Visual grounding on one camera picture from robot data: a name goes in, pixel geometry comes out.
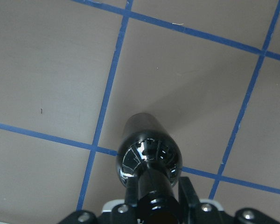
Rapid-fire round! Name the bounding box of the dark wine bottle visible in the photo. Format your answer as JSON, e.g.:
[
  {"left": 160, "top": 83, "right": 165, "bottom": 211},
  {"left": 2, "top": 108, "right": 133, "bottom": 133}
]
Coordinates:
[{"left": 116, "top": 113, "right": 182, "bottom": 224}]

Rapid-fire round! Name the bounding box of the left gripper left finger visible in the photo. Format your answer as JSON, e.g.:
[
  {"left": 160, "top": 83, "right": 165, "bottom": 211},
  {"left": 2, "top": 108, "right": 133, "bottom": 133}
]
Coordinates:
[{"left": 125, "top": 177, "right": 138, "bottom": 207}]

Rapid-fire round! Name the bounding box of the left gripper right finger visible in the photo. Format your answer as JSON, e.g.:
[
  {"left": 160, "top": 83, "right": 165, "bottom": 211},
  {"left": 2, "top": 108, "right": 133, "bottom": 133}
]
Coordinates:
[{"left": 178, "top": 177, "right": 198, "bottom": 210}]

